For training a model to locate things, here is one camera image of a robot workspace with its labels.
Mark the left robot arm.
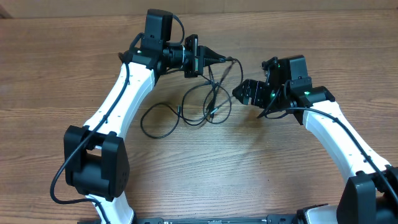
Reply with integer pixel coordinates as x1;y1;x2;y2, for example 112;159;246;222
61;9;227;223

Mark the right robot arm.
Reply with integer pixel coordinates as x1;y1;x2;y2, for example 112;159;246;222
233;55;397;223

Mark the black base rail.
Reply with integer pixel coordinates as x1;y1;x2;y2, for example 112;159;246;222
77;213;340;224

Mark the black usb cable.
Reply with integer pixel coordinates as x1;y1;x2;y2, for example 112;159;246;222
181;56;244;127

